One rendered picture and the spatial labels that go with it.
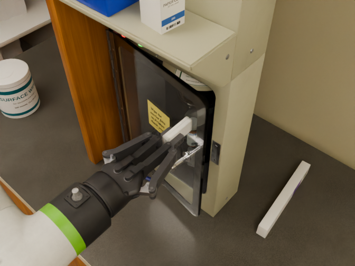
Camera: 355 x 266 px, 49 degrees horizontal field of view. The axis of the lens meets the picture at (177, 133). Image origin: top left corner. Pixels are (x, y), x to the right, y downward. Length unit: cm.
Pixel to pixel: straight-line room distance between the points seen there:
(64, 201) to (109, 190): 7
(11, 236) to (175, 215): 56
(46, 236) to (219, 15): 42
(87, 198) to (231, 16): 35
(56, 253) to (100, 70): 53
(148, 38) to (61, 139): 72
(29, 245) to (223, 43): 40
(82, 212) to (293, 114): 84
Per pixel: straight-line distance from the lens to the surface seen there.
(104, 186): 62
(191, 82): 80
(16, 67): 133
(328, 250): 108
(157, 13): 61
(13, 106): 134
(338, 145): 126
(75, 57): 92
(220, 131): 79
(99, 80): 100
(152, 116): 87
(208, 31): 63
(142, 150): 69
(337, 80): 113
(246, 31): 66
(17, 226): 60
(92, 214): 60
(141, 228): 104
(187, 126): 74
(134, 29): 63
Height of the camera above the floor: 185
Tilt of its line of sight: 48 degrees down
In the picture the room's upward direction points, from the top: straight up
